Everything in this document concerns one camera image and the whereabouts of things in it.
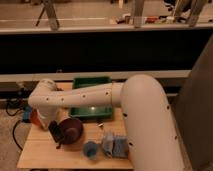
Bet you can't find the orange object behind arm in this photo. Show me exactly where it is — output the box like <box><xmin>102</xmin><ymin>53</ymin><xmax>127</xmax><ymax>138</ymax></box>
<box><xmin>30</xmin><ymin>109</ymin><xmax>41</xmax><ymax>126</ymax></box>

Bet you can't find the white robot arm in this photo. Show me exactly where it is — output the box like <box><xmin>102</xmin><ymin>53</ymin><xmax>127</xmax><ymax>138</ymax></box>
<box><xmin>28</xmin><ymin>74</ymin><xmax>185</xmax><ymax>171</ymax></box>

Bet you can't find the dark purple bowl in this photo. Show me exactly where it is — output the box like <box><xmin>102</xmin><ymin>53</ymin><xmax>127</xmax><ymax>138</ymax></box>
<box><xmin>59</xmin><ymin>118</ymin><xmax>84</xmax><ymax>145</ymax></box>

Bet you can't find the blue box on floor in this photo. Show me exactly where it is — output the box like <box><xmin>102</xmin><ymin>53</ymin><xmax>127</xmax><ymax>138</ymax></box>
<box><xmin>22</xmin><ymin>106</ymin><xmax>32</xmax><ymax>123</ymax></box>

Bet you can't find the green plastic tray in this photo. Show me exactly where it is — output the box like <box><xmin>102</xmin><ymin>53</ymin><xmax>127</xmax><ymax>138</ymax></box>
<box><xmin>69</xmin><ymin>76</ymin><xmax>113</xmax><ymax>120</ymax></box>

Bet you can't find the blue plastic cup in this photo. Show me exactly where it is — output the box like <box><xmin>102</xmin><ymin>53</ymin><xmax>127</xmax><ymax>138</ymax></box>
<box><xmin>83</xmin><ymin>141</ymin><xmax>98</xmax><ymax>159</ymax></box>

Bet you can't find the blue grey folded cloth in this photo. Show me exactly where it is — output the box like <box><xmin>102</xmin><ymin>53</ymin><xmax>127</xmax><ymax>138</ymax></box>
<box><xmin>101</xmin><ymin>132</ymin><xmax>129</xmax><ymax>158</ymax></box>

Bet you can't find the grey chair back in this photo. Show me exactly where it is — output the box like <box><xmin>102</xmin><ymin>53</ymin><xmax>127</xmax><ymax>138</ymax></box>
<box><xmin>172</xmin><ymin>34</ymin><xmax>213</xmax><ymax>171</ymax></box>

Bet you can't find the black cable on floor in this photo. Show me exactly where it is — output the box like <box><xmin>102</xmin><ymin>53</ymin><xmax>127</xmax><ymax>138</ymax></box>
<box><xmin>5</xmin><ymin>98</ymin><xmax>26</xmax><ymax>152</ymax></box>

